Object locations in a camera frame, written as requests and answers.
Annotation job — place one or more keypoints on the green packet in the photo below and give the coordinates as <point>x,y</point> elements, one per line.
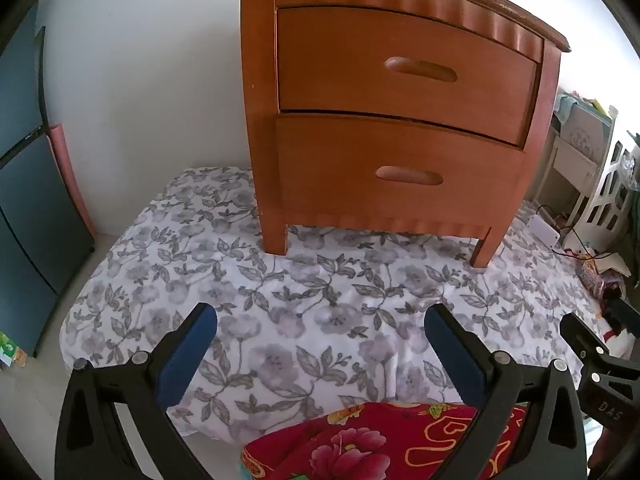
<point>10,352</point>

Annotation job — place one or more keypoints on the grey floral bedsheet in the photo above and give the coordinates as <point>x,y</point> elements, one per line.
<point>310,305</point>

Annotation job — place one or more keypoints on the white small table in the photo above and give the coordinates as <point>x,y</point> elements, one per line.
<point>570,165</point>

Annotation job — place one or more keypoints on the white power strip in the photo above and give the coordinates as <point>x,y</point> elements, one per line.
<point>542,230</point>

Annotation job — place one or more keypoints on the dark cloth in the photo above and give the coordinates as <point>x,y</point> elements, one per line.
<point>625,310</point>

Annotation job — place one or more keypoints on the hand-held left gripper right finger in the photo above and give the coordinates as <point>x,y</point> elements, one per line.
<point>457,355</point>

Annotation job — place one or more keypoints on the colourful patterned pouch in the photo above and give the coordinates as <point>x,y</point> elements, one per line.
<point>595,275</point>

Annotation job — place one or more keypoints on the white cutout chair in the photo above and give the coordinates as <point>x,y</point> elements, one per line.
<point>607,195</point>

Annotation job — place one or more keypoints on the red floral blanket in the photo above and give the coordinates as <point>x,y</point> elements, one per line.
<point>360,445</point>

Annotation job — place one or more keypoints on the white printed box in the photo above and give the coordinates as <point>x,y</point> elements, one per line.
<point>585,130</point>

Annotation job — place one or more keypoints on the light blue cloth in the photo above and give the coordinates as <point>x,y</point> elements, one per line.
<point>566,107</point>

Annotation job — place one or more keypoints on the dark teal cabinet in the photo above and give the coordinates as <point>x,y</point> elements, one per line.
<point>30,210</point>

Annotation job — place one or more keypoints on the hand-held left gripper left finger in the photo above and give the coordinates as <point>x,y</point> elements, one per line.
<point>187,355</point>

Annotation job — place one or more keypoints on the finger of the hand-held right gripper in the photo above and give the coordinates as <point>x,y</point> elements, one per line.
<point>580,334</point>

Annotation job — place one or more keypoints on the wooden nightstand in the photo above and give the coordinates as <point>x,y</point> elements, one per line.
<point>260,110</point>

